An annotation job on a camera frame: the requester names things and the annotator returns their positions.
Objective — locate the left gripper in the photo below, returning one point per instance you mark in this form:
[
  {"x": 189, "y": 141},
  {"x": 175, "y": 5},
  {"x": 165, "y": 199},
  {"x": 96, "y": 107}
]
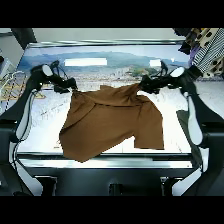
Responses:
[{"x": 65, "y": 85}]

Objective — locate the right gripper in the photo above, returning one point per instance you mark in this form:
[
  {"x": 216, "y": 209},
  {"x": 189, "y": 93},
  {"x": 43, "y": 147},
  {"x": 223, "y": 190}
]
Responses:
[{"x": 151, "y": 85}]

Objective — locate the brown T-shirt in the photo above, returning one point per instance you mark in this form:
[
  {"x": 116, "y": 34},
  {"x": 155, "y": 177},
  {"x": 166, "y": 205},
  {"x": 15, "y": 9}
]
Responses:
[{"x": 106, "y": 123}]

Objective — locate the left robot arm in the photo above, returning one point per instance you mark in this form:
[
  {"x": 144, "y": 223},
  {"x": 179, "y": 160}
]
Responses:
[{"x": 20, "y": 106}]

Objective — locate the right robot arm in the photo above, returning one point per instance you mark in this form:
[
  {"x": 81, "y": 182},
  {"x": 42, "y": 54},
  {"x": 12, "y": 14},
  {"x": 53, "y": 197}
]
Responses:
[{"x": 203, "y": 110}]

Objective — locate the heap of clothes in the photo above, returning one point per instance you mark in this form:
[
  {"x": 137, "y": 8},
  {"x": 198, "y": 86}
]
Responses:
[{"x": 186, "y": 41}]

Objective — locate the striped garment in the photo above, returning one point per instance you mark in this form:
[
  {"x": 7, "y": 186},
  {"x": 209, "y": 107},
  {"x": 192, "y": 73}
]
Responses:
[{"x": 208, "y": 53}]

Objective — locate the cream dotted garment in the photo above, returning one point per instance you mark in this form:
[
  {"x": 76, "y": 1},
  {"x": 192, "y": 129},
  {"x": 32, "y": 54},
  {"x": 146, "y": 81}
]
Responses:
[{"x": 210, "y": 34}]

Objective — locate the silver frame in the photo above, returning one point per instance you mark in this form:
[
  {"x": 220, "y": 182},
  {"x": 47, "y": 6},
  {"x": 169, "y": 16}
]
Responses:
[{"x": 100, "y": 163}]

